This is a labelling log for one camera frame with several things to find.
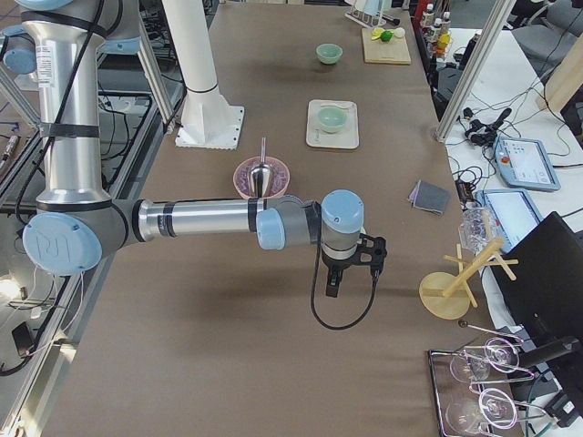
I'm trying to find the teach pendant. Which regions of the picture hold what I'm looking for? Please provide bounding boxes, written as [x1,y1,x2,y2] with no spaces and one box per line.
[475,188,543,253]
[493,136,561,192]

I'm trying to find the pink bowl with ice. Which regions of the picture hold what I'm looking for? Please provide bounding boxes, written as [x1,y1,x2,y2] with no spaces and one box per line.
[232,156,291,199]

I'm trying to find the near teach pendant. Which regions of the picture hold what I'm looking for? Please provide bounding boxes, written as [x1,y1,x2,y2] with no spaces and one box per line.
[475,188,543,253]

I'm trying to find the wooden cup tree stand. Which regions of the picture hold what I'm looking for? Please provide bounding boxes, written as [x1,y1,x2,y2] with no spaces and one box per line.
[419,237,519,320]

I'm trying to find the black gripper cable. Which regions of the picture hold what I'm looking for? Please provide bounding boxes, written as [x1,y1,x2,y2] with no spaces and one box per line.
[309,245,382,330]

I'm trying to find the green bowl on tray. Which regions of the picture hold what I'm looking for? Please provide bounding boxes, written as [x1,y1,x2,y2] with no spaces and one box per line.
[317,107,347,134]

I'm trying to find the aluminium frame post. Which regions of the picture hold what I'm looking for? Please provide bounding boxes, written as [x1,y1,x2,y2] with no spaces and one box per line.
[435,0,516,143]

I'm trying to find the white camera pole base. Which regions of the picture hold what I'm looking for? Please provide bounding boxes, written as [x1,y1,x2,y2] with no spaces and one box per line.
[163,0,244,150]

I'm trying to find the upper wine glass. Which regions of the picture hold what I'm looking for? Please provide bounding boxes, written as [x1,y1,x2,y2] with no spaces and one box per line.
[450,337,518,382]

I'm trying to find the grey folded cloth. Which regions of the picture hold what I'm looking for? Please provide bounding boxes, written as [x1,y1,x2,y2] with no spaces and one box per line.
[408,180,451,215]

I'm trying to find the bamboo cutting board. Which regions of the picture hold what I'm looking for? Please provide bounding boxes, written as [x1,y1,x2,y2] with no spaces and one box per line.
[362,28,411,65]

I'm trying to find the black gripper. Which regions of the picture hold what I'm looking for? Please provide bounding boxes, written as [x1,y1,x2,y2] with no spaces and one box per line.
[322,254,353,298]

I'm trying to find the clear glass cup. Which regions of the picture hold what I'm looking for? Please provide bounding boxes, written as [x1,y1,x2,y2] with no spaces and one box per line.
[458,207,498,253]

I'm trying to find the metal scoop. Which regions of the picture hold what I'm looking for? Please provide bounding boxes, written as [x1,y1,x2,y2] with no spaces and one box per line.
[248,137,274,198]

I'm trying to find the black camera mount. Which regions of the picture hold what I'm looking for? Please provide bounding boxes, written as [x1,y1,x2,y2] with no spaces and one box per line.
[346,233,388,275]

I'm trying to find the far teach pendant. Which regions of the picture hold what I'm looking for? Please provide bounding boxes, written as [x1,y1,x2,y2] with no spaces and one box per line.
[493,136,561,192]

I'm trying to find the green bowl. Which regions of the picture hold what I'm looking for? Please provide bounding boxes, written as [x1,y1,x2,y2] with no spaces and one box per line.
[317,107,347,134]
[315,43,343,65]

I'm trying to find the lower wine glass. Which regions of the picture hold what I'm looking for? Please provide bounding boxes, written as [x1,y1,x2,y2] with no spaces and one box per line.
[445,388,517,436]

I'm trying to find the cream serving tray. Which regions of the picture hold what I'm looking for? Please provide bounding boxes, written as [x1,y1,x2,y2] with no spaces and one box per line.
[306,99,360,150]

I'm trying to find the green lime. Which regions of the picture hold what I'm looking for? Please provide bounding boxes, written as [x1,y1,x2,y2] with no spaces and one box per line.
[380,30,393,42]

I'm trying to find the black monitor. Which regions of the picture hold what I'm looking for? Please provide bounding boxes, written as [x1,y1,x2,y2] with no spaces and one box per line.
[493,212,582,346]

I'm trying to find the light blue cup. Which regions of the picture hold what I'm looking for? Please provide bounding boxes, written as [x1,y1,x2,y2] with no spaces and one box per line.
[363,0,385,16]

